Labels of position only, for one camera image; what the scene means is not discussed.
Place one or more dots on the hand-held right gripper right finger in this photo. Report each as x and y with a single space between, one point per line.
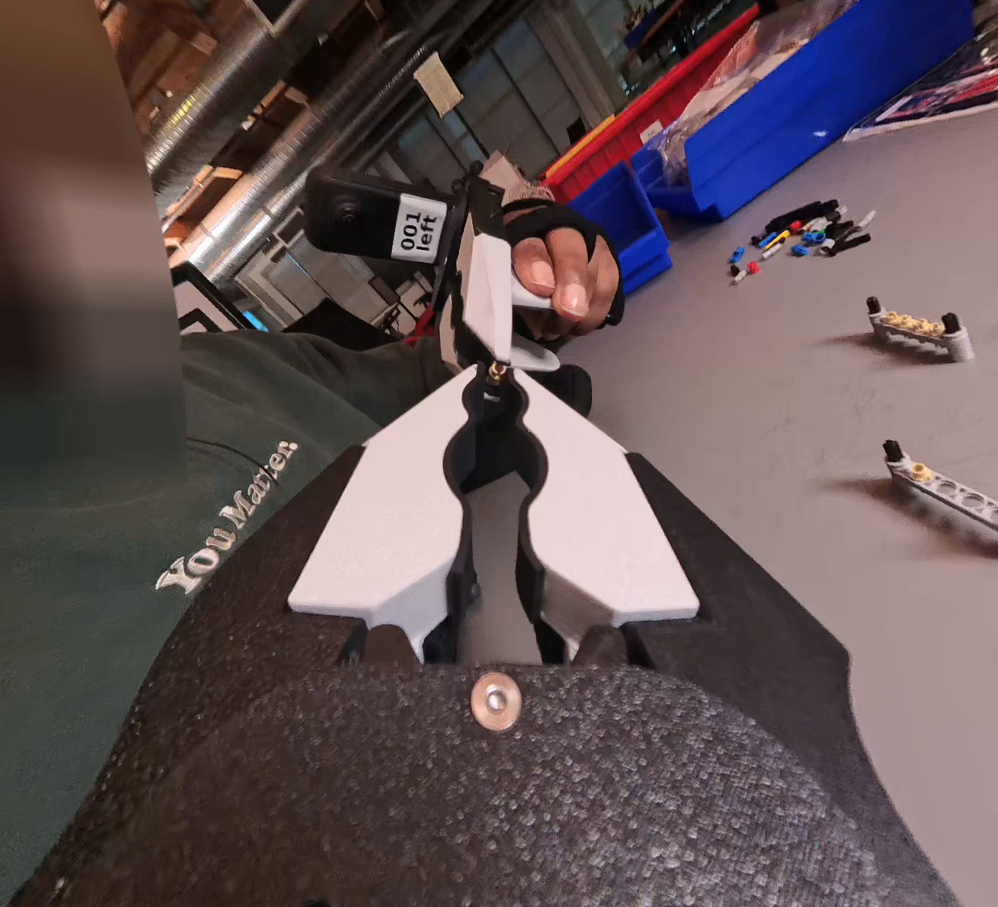
616 533

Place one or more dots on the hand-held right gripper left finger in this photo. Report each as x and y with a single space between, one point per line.
374 533

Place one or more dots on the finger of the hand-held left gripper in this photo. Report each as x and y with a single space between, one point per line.
451 338
487 283

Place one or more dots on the grey lego beam frame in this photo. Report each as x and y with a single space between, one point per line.
920 330
951 494

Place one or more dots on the clear bags of lego parts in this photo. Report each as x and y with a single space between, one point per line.
741 88

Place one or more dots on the loose black lego pieces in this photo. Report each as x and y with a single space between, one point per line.
799 213

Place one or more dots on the person's left hand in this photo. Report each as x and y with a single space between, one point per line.
577 260

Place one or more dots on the black chair armrest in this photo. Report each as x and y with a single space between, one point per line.
575 388

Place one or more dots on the beige hanging panel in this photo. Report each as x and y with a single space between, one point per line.
438 84

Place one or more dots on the black framed tag sign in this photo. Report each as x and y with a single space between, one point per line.
204 292

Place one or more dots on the red plastic bin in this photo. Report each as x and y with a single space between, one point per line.
670 84

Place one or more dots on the printed sticker sheet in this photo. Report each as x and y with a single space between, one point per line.
935 96

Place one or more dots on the silver air duct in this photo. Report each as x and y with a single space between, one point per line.
234 104

